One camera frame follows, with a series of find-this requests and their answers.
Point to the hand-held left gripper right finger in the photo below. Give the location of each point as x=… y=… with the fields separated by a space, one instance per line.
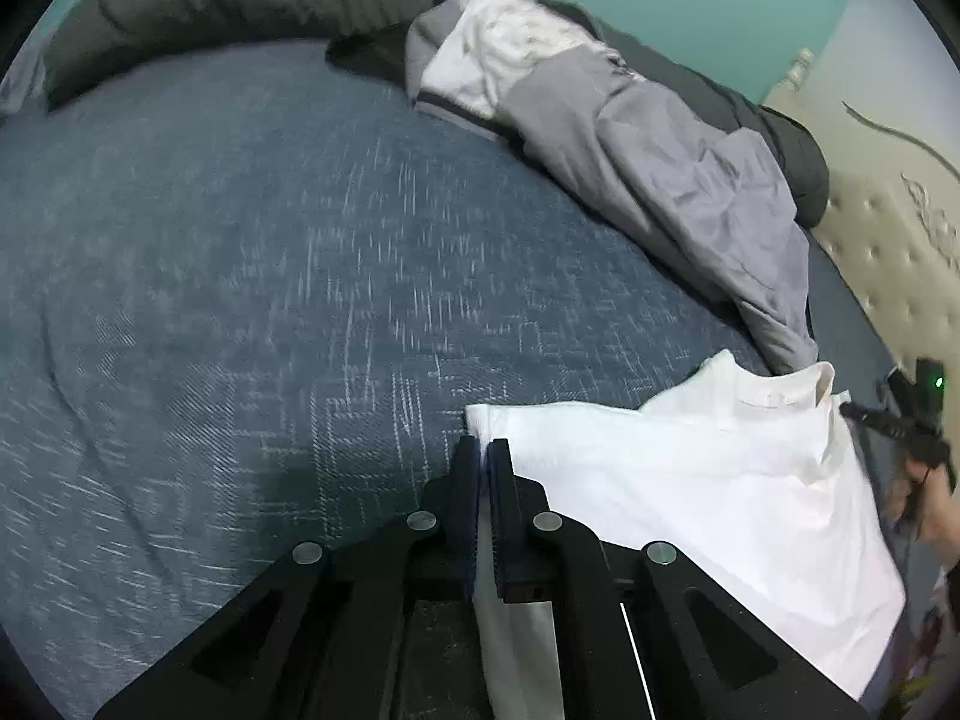
x=506 y=495

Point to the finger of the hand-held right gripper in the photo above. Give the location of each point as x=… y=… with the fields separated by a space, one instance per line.
x=870 y=418

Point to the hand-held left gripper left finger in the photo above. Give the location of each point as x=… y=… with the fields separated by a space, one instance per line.
x=465 y=495

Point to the white long-sleeve shirt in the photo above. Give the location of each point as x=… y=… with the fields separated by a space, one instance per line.
x=712 y=480

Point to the person's right hand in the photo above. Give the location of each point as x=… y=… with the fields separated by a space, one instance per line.
x=941 y=521

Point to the cream tufted headboard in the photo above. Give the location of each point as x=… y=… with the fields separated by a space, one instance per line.
x=877 y=262

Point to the yellow green plastic object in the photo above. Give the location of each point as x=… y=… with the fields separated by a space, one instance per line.
x=915 y=694

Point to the grey jacket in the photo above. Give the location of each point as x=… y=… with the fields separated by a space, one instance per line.
x=675 y=187

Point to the bed with blue sheet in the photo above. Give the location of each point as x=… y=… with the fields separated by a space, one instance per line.
x=225 y=277

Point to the white garment with dark trim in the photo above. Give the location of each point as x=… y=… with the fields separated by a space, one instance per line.
x=457 y=67

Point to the black garment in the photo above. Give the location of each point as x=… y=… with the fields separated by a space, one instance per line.
x=367 y=52

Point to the cream crumpled garment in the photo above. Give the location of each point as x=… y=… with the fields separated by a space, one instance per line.
x=525 y=22

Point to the light grey bed cover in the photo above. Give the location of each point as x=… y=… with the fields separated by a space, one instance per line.
x=19 y=82

